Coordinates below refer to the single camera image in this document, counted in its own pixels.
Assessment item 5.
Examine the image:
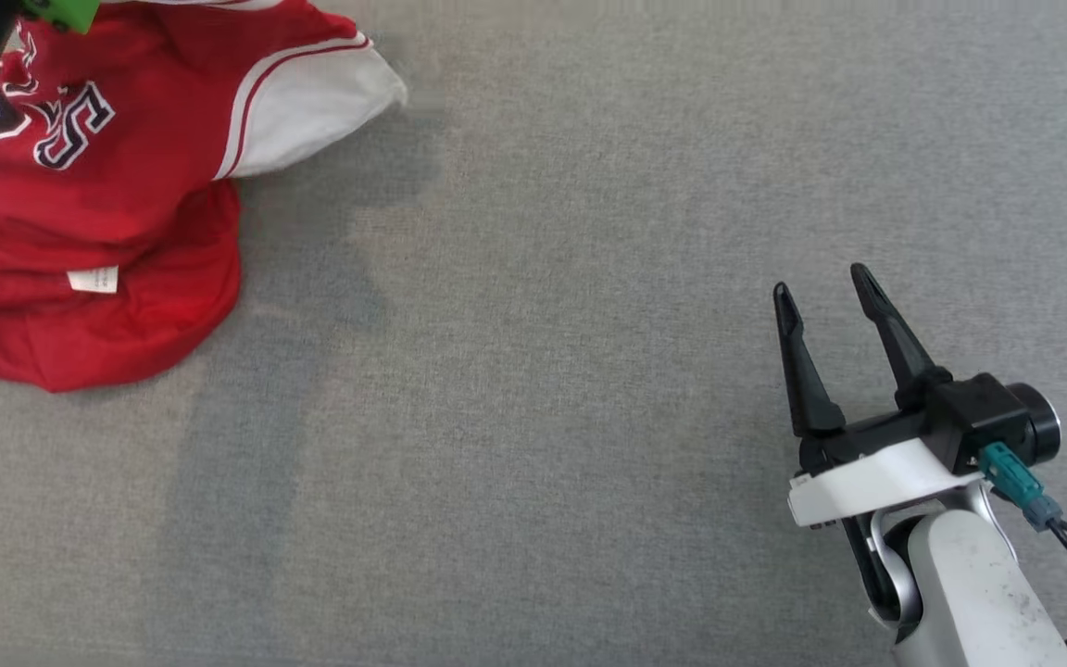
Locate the red jersey with white sleeves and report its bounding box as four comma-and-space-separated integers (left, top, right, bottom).
0, 0, 408, 394

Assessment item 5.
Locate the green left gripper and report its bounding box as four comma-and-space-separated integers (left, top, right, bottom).
19, 0, 101, 35

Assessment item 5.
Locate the teal right camera connector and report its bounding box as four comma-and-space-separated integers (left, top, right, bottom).
978, 442, 1064, 532

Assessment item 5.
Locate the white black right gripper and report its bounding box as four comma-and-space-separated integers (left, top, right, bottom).
772, 263, 988, 617

